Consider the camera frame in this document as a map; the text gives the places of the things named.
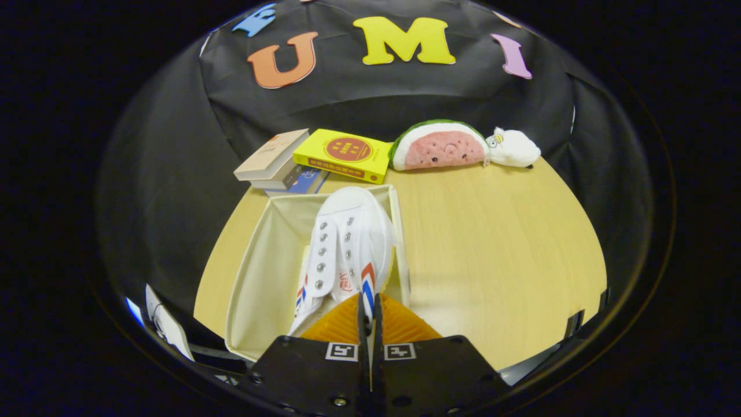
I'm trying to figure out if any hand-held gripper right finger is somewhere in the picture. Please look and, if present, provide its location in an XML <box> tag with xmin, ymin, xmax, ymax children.
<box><xmin>370</xmin><ymin>294</ymin><xmax>513</xmax><ymax>417</ymax></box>

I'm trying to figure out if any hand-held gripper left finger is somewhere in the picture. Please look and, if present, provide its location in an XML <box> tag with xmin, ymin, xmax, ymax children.
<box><xmin>237</xmin><ymin>292</ymin><xmax>371</xmax><ymax>417</ymax></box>

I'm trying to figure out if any beige fabric storage box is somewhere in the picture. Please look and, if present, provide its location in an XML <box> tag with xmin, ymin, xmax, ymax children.
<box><xmin>225</xmin><ymin>184</ymin><xmax>413</xmax><ymax>363</ymax></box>

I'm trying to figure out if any dark printed box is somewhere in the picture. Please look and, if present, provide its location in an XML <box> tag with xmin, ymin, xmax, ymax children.
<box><xmin>126</xmin><ymin>297</ymin><xmax>146</xmax><ymax>328</ymax></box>

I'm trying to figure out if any white flat device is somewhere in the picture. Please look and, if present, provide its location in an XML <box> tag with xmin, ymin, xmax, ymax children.
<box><xmin>145</xmin><ymin>284</ymin><xmax>195</xmax><ymax>361</ymax></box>

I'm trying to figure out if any blue book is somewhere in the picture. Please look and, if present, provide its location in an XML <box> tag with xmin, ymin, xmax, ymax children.
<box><xmin>265</xmin><ymin>165</ymin><xmax>329</xmax><ymax>197</ymax></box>

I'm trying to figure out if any grey book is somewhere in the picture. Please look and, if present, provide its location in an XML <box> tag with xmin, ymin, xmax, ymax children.
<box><xmin>250</xmin><ymin>159</ymin><xmax>303</xmax><ymax>191</ymax></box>

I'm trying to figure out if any beige paperback book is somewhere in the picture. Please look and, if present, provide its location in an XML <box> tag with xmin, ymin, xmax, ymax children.
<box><xmin>233</xmin><ymin>129</ymin><xmax>310</xmax><ymax>182</ymax></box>

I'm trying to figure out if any yellow book with red circle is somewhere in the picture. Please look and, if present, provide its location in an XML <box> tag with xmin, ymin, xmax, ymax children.
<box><xmin>292</xmin><ymin>129</ymin><xmax>394</xmax><ymax>185</ymax></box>

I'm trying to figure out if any watermelon slice plush toy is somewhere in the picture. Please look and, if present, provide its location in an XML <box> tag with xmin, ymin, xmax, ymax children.
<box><xmin>388</xmin><ymin>119</ymin><xmax>490</xmax><ymax>171</ymax></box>

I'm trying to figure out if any white plush toy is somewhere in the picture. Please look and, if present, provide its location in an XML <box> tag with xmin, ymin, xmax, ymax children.
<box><xmin>485</xmin><ymin>127</ymin><xmax>542</xmax><ymax>169</ymax></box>

